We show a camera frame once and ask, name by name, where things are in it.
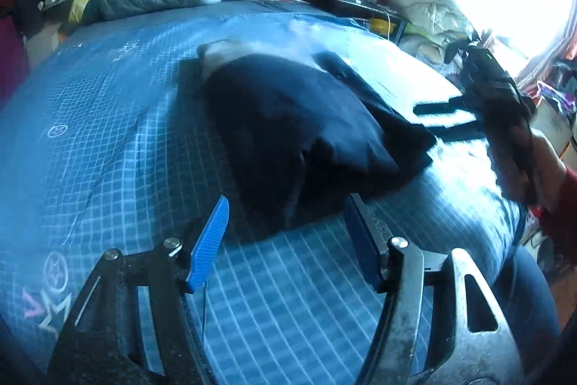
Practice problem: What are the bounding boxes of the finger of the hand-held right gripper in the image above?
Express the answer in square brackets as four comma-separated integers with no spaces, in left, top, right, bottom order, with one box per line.
[433,124,488,143]
[412,95,479,118]

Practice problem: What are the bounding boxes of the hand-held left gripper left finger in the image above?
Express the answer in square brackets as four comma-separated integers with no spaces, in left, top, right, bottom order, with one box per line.
[47,196,230,385]

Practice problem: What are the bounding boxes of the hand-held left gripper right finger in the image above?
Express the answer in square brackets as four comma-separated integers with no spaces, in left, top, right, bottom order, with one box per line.
[345,193,548,385]

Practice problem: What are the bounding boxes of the dark navy pants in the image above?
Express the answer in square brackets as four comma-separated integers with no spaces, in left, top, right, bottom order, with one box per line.
[197,39,439,233]

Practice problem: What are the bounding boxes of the person's right forearm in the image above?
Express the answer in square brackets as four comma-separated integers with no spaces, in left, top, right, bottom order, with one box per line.
[538,167,577,273]

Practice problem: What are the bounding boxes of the person's right hand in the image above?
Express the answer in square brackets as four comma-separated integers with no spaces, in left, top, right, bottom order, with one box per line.
[528,128,569,215]

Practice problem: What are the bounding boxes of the pile of folded bedding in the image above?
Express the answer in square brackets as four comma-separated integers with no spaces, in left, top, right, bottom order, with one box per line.
[356,0,481,67]

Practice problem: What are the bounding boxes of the dark side table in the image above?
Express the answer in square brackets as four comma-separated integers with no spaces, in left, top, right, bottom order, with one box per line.
[309,0,409,45]

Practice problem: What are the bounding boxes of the blue grid bed sheet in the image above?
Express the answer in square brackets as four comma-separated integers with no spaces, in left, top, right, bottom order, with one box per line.
[0,0,528,385]

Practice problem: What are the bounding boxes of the person's leg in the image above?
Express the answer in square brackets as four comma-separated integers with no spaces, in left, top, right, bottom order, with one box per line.
[489,244,566,372]

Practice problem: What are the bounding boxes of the white bedside cabinet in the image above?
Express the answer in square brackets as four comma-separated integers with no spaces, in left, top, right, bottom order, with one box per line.
[25,22,65,67]

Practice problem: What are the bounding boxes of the white cable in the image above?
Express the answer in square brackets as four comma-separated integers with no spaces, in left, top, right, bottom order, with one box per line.
[381,3,394,39]

